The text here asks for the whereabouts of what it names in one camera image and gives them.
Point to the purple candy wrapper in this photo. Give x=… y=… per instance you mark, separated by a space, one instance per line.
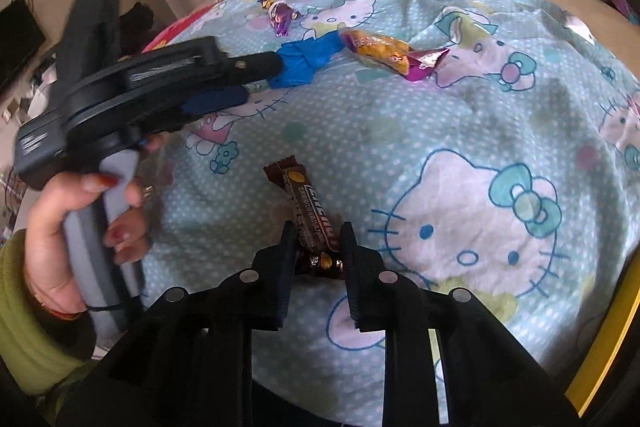
x=280 y=17

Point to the person's left hand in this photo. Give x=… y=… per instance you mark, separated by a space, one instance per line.
x=50 y=252

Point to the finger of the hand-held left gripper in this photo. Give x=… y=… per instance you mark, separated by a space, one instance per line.
x=220 y=102
x=257 y=64

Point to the light blue cartoon printed blanket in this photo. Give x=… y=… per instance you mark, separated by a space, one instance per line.
x=450 y=117

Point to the yellow round bin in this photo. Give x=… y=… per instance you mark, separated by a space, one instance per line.
x=607 y=342

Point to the silver foil wrapper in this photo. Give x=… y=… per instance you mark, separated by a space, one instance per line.
x=577 y=27

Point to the blue wrapper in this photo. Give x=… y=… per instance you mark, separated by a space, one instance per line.
x=305 y=59

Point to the brown chocolate bar wrapper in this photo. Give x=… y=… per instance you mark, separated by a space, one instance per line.
x=305 y=207

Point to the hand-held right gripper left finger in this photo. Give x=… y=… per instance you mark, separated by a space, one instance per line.
x=285 y=277

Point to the black monitor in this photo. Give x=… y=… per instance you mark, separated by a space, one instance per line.
x=20 y=37

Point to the person's left forearm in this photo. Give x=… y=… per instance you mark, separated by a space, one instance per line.
x=30 y=347

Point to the yellow and purple snack wrapper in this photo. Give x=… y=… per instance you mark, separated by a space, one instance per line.
x=385 y=49

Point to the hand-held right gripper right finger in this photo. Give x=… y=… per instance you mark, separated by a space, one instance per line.
x=355 y=277

